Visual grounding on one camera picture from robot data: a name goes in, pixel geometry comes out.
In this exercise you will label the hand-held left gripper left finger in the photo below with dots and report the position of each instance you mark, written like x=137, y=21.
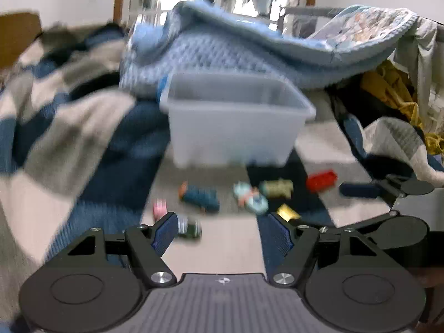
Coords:
x=165, y=231

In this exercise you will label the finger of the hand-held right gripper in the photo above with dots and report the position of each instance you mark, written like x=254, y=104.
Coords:
x=359, y=190
x=376, y=220

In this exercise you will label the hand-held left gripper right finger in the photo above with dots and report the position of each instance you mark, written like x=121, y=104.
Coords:
x=279, y=235

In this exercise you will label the green toy car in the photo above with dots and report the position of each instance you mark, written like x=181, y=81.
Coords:
x=189, y=231

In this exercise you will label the yellow toy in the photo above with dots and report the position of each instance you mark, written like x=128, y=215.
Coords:
x=288, y=212

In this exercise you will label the red toy block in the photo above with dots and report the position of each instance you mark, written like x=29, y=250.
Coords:
x=321, y=180

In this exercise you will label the teal and pink toy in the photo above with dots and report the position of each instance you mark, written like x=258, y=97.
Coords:
x=250, y=198

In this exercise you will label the yellow green toy vehicle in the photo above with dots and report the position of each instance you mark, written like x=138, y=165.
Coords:
x=276, y=188

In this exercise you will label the dark blue toy car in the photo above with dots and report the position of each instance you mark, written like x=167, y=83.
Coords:
x=200, y=197

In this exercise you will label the clear plastic storage container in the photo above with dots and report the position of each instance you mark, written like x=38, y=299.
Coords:
x=232, y=125

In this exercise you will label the white waffle cloth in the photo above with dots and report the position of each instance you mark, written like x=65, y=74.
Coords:
x=399, y=135

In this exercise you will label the blue and grey checkered blanket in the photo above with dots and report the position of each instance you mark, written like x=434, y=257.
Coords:
x=104, y=166

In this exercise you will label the yellow cloth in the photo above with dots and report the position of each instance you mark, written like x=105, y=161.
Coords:
x=385, y=83

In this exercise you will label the white hanging cloth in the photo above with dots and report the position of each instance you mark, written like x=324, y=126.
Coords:
x=425, y=52

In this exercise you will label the light blue knitted blanket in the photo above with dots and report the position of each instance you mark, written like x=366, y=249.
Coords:
x=225, y=52

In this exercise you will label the brown cardboard box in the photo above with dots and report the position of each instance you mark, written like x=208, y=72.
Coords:
x=17, y=38

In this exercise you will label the grey metal rail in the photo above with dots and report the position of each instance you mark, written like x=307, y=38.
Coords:
x=312, y=10

